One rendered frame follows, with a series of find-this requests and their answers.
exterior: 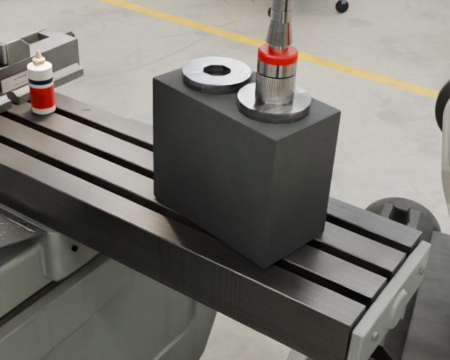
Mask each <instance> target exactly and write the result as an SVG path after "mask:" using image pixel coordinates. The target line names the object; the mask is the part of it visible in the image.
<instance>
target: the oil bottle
mask: <svg viewBox="0 0 450 360"><path fill-rule="evenodd" d="M27 71H28V78H29V91H30V98H31V109H32V111H33V112H34V113H35V114H39V115H46V114H50V113H52V112H54V111H55V109H56V104H55V96H54V81H53V73H52V65H51V63H49V62H47V61H45V58H44V57H42V56H41V52H40V50H36V56H35V57H34V58H33V62H31V63H30V64H28V65H27Z"/></svg>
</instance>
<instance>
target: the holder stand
mask: <svg viewBox="0 0 450 360"><path fill-rule="evenodd" d="M152 81H153V151H154V196H155V197H156V198H157V199H159V200H161V201H162V202H164V203H165V204H167V205H168V206H170V207H171V208H173V209H174V210H176V211H177V212H179V213H180V214H182V215H183V216H185V217H186V218H188V219H189V220H191V221H192V222H194V223H195V224H197V225H198V226H200V227H201V228H203V229H204V230H206V231H207V232H209V233H210V234H212V235H213V236H215V237H216V238H218V239H219V240H221V241H223V242H224V243H225V244H227V245H229V246H230V247H231V248H233V249H235V250H236V251H238V252H239V253H240V254H242V255H244V256H245V257H246V258H248V259H250V260H251V261H253V262H254V263H255V264H257V265H259V266H260V267H261V268H263V269H266V268H267V267H269V266H271V265H272V264H274V263H276V262H277V261H279V260H280V259H282V258H284V257H285V256H287V255H288V254H290V253H291V252H293V251H295V250H297V249H298V248H300V247H301V246H303V245H304V244H306V243H308V242H310V241H311V240H313V239H315V238H316V237H318V236H319V235H321V234H322V233H323V232H324V227H325V222H326V213H327V207H328V202H329V193H330V188H331V178H332V173H333V167H334V158H335V153H336V144H337V139H338V133H339V124H340V118H341V111H340V110H339V109H336V108H334V107H332V106H329V105H328V104H325V103H324V102H321V101H319V100H317V99H314V98H312V97H310V96H309V94H308V92H306V91H304V90H303V89H301V88H299V87H297V86H295V89H294V99H293V101H292V102H290V103H288V104H284V105H280V106H274V105H268V104H264V103H261V102H260V101H258V100H257V99H256V98H255V86H256V72H255V71H252V70H251V69H250V67H249V66H247V65H246V64H245V63H243V62H242V61H238V60H235V59H231V58H225V57H221V56H212V57H202V58H199V59H193V60H191V61H189V62H187V63H185V65H184V67H182V68H180V69H176V70H173V71H170V72H167V73H165V74H161V75H158V76H155V77H154V78H153V79H152Z"/></svg>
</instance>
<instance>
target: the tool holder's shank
mask: <svg viewBox="0 0 450 360"><path fill-rule="evenodd" d="M293 2H294V0H272V1H271V18H270V22H269V27H268V31H267V34H266V40H265V41H266V43H268V44H269V50H270V51H272V52H276V53H284V52H286V51H288V49H289V45H291V44H292V43H293V37H292V25H291V18H292V10H293Z"/></svg>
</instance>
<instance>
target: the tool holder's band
mask: <svg viewBox="0 0 450 360"><path fill-rule="evenodd" d="M298 53H299V52H298V50H297V49H296V48H295V47H294V46H292V45H289V49H288V51H286V52H284V53H276V52H272V51H270V50H269V44H268V43H266V44H263V45H261V46H260V47H259V48H258V58H259V60H261V61H262V62H264V63H267V64H272V65H279V66H283V65H289V64H293V63H295V62H296V61H297V60H298Z"/></svg>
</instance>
